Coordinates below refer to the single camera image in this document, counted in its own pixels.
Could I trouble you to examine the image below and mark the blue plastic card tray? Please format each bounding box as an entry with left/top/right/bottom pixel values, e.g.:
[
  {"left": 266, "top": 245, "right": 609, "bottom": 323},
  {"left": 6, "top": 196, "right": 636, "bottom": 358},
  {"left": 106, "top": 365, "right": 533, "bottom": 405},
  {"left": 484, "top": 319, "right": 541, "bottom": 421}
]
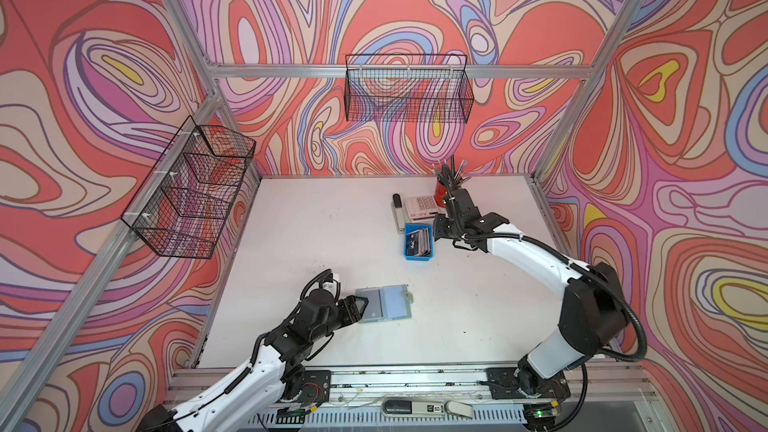
[{"left": 403, "top": 223, "right": 434, "bottom": 261}]

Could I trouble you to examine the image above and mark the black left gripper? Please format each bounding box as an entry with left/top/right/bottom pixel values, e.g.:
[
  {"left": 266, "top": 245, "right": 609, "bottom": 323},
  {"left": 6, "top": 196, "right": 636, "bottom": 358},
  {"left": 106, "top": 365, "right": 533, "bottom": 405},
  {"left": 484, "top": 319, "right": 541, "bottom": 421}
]
[{"left": 308, "top": 295, "right": 371, "bottom": 346}]

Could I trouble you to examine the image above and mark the black wire basket wall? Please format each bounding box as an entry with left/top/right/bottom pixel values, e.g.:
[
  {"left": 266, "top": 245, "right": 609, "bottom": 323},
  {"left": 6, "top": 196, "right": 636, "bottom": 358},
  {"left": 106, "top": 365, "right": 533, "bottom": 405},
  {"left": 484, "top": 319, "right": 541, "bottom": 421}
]
[
  {"left": 121, "top": 117, "right": 255, "bottom": 259},
  {"left": 344, "top": 53, "right": 475, "bottom": 124}
]

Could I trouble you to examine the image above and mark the dark grey card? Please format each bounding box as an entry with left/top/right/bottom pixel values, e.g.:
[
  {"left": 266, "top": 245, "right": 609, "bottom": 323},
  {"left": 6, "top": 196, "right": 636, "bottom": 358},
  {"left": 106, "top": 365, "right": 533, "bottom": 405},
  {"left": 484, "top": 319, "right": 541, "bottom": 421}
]
[{"left": 358, "top": 288, "right": 383, "bottom": 322}]

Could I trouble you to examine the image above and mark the grey handheld device on rail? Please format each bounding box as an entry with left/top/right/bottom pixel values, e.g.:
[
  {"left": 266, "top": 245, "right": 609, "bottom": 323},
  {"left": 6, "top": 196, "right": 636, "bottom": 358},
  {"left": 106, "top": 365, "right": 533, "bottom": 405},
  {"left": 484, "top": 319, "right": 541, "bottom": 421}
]
[{"left": 381, "top": 398, "right": 474, "bottom": 419}]

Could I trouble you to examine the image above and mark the red metal pencil bucket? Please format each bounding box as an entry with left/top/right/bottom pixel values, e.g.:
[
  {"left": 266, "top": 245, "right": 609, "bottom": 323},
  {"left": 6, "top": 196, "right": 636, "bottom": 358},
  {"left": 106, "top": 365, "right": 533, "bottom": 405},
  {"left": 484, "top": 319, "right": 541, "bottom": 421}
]
[{"left": 433, "top": 181, "right": 447, "bottom": 209}]

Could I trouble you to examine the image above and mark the stack of cards in tray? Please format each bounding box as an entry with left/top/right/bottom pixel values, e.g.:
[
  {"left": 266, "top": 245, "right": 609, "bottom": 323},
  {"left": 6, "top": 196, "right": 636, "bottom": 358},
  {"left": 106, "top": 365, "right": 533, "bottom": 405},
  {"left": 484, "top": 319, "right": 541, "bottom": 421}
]
[{"left": 405, "top": 228, "right": 432, "bottom": 257}]

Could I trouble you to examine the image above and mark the pink desk calculator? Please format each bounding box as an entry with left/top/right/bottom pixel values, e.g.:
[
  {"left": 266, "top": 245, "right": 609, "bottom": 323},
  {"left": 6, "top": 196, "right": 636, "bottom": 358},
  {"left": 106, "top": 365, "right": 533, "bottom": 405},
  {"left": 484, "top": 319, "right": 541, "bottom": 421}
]
[{"left": 404, "top": 196, "right": 441, "bottom": 222}]

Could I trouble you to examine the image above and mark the beige stapler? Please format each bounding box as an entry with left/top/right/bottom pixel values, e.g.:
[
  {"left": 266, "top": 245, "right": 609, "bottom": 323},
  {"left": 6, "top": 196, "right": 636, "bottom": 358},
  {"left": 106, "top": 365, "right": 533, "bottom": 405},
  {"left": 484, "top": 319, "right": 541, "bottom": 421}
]
[{"left": 392, "top": 193, "right": 407, "bottom": 234}]

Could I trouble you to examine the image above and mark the black wire basket left wall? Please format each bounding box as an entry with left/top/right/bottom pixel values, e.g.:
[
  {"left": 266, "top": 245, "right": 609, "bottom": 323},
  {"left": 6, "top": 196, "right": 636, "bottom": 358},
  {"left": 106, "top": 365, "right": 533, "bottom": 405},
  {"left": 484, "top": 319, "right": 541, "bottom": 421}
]
[{"left": 121, "top": 117, "right": 255, "bottom": 259}]

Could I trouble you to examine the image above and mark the black wire basket back wall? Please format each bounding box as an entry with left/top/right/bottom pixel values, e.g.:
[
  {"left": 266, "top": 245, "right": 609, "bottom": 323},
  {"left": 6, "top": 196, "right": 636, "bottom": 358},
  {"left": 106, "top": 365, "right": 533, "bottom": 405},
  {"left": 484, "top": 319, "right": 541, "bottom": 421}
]
[{"left": 344, "top": 53, "right": 475, "bottom": 124}]

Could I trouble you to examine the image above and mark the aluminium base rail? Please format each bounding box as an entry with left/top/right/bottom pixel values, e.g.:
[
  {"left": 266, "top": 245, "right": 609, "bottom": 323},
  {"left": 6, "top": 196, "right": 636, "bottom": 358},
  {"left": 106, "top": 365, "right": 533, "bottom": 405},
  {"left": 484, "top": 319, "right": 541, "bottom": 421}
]
[{"left": 165, "top": 359, "right": 671, "bottom": 431}]

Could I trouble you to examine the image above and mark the mint green card holder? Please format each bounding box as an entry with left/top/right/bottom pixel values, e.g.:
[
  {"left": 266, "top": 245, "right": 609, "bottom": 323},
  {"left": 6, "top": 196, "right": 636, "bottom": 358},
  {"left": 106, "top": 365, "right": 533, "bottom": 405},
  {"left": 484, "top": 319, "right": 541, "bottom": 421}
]
[{"left": 355, "top": 284, "right": 413, "bottom": 323}]

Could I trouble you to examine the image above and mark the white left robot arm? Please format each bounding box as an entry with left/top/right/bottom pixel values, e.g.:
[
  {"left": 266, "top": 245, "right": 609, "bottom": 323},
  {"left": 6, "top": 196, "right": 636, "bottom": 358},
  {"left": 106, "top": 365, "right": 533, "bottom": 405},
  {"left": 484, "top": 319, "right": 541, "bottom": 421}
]
[{"left": 138, "top": 269, "right": 369, "bottom": 431}]

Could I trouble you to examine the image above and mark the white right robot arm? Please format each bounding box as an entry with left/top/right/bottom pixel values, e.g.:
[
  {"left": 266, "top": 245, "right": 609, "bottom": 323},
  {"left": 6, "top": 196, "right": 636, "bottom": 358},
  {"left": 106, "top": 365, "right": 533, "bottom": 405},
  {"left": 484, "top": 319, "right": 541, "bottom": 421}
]
[{"left": 434, "top": 186, "right": 648, "bottom": 397}]

